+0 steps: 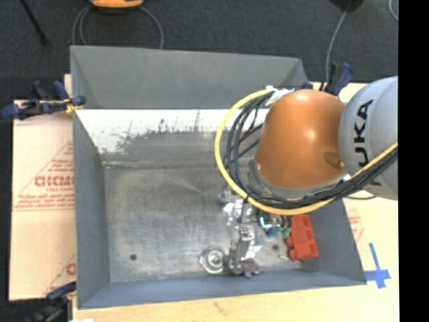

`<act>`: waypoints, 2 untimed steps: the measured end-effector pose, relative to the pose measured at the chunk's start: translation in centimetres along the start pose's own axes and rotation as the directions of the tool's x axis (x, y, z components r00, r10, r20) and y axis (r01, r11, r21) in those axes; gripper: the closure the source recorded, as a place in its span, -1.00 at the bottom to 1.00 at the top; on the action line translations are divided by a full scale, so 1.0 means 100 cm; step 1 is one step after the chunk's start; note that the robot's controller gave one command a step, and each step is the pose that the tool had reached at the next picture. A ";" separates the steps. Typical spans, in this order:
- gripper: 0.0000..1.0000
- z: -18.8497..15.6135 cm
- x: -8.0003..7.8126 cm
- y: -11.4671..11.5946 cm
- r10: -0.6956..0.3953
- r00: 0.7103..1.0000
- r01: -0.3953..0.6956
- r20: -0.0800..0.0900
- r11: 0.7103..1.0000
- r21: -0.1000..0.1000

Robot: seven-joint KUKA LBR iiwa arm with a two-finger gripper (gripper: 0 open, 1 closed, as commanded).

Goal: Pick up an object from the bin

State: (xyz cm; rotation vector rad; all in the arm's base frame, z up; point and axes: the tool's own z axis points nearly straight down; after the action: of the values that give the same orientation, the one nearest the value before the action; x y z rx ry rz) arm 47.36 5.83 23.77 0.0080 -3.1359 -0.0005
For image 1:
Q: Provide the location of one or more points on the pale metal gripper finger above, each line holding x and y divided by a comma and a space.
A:
234, 213
242, 247

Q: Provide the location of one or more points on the small purple-grey toy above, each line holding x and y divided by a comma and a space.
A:
250, 268

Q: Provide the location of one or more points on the clear round glass thing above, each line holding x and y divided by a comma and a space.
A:
212, 261

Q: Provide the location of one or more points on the red toy brick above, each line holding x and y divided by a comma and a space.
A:
303, 238

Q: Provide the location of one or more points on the grey metal bin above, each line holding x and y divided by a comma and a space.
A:
161, 213

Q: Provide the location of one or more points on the cardboard board with red print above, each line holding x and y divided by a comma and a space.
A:
40, 213

